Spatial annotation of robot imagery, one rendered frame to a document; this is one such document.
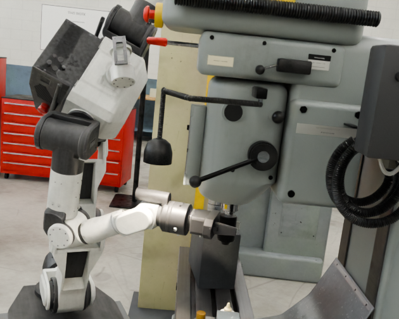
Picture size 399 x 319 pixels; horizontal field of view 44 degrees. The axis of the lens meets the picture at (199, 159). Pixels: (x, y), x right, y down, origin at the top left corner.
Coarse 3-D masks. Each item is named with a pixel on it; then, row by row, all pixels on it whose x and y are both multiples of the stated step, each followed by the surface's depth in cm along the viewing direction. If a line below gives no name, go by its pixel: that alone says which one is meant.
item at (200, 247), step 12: (192, 240) 172; (204, 240) 153; (216, 240) 154; (192, 252) 170; (204, 252) 154; (216, 252) 154; (228, 252) 155; (192, 264) 169; (204, 264) 155; (216, 264) 155; (228, 264) 156; (204, 276) 156; (216, 276) 156; (228, 276) 157; (204, 288) 156; (216, 288) 157; (228, 288) 158
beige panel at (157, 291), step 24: (168, 48) 290; (192, 48) 291; (168, 72) 293; (192, 72) 294; (168, 96) 296; (168, 120) 299; (168, 168) 305; (192, 192) 308; (144, 240) 314; (168, 240) 314; (144, 264) 317; (168, 264) 318; (144, 288) 321; (168, 288) 321; (144, 312) 318; (168, 312) 322
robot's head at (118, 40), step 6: (120, 36) 135; (114, 42) 134; (120, 42) 135; (114, 48) 134; (126, 48) 134; (114, 54) 133; (126, 54) 133; (114, 60) 132; (120, 60) 133; (126, 60) 133
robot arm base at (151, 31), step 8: (112, 8) 153; (112, 16) 152; (104, 24) 154; (104, 32) 153; (112, 32) 155; (152, 32) 154; (112, 40) 153; (144, 40) 153; (136, 48) 154; (144, 48) 154
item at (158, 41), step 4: (148, 40) 131; (152, 40) 131; (156, 40) 131; (160, 40) 131; (164, 40) 131; (152, 44) 132; (156, 44) 132; (160, 44) 132; (164, 44) 131; (168, 44) 132; (172, 44) 132; (176, 44) 132; (180, 44) 132; (184, 44) 132; (188, 44) 132; (192, 44) 132; (196, 44) 132
